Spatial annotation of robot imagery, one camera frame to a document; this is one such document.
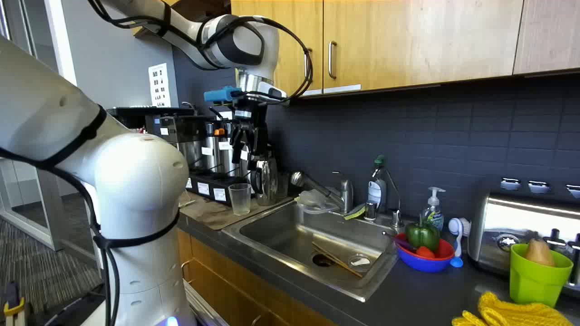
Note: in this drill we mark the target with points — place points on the stainless steel sink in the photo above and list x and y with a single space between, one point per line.
283 236

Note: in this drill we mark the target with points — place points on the blue bowl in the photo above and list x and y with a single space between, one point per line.
423 265

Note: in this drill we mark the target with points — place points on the small red toy vegetable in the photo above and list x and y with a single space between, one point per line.
427 252

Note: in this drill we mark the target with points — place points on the clear plastic food container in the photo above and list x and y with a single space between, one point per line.
311 201

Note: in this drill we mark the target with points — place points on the black airpot rack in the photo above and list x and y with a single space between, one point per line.
211 192

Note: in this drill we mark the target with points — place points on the wooden chopstick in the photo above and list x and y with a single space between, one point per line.
338 257

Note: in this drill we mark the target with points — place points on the green bell pepper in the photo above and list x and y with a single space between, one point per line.
421 236

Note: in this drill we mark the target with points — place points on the black coffee brewer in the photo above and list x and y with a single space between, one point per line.
169 120

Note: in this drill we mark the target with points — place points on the small white cup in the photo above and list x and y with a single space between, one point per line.
537 187
510 183
573 190

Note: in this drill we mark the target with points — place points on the clear plastic cup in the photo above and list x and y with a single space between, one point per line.
240 201

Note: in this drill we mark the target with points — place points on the wooden cabinet door with sign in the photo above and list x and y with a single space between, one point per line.
309 11

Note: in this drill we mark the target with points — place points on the tan pear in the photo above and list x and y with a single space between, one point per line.
539 252

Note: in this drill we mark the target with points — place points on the chrome sink tap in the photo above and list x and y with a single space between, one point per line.
345 192

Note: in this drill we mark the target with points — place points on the wide wooden cabinet door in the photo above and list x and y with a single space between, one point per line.
423 42

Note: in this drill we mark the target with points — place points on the white wall switch plate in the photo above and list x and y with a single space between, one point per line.
160 83

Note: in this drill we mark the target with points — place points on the yellow cloth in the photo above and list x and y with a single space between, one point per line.
514 313

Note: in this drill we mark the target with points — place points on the pale cabinet door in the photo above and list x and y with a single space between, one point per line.
550 36

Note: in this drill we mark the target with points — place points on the steel airpot with orange tab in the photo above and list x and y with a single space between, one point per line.
222 158

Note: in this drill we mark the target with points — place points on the white blue dish brush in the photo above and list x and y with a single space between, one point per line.
457 228

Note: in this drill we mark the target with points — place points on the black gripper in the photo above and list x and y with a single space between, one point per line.
247 114

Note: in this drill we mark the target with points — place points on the green sponge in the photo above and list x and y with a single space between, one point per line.
356 212

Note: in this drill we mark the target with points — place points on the silver toaster oven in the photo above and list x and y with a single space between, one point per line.
514 223

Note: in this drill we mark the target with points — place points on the clear hand soap pump bottle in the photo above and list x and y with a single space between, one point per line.
434 214

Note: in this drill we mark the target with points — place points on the yellow black clamp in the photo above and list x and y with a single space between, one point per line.
15 308

